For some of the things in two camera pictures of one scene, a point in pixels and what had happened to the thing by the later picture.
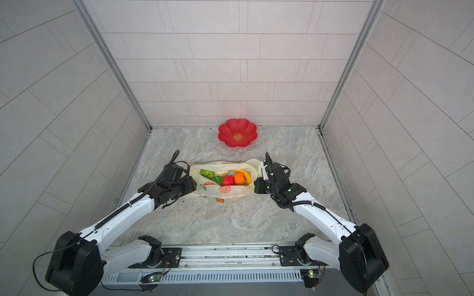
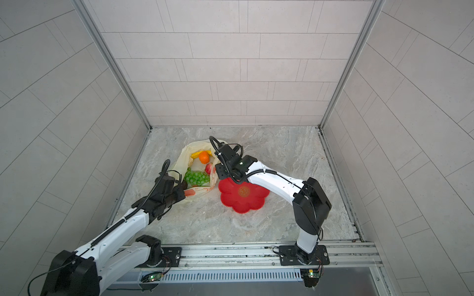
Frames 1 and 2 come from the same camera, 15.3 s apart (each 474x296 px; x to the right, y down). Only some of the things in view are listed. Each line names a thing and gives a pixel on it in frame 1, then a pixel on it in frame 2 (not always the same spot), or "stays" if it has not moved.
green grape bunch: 218,179 → 196,178
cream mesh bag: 208,188 → 182,161
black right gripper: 258,188 → 220,170
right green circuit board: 311,277 stays
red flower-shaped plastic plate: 236,132 → 243,198
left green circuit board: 152,277 stays
